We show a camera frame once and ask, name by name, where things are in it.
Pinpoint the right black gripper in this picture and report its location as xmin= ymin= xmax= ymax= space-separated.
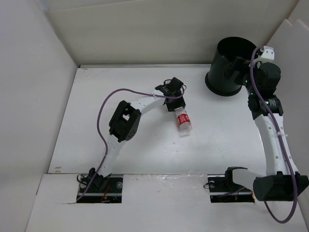
xmin=223 ymin=56 xmax=261 ymax=95

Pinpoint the clear bottle red label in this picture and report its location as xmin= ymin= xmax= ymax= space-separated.
xmin=175 ymin=107 xmax=192 ymax=137

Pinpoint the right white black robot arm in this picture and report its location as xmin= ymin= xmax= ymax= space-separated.
xmin=223 ymin=57 xmax=309 ymax=202

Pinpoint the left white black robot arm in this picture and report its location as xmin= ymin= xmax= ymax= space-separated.
xmin=86 ymin=77 xmax=186 ymax=192

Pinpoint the black cylindrical bin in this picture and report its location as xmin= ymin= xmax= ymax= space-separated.
xmin=205 ymin=37 xmax=256 ymax=97

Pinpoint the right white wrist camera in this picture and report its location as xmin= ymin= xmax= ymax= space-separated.
xmin=256 ymin=46 xmax=275 ymax=63

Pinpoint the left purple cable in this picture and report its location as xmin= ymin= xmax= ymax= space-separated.
xmin=76 ymin=78 xmax=186 ymax=203

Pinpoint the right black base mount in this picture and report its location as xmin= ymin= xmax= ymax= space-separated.
xmin=203 ymin=167 xmax=255 ymax=203

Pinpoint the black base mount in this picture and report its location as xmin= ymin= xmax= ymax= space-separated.
xmin=203 ymin=167 xmax=255 ymax=203
xmin=76 ymin=168 xmax=123 ymax=203

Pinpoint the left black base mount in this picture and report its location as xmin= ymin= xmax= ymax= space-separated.
xmin=76 ymin=168 xmax=123 ymax=203

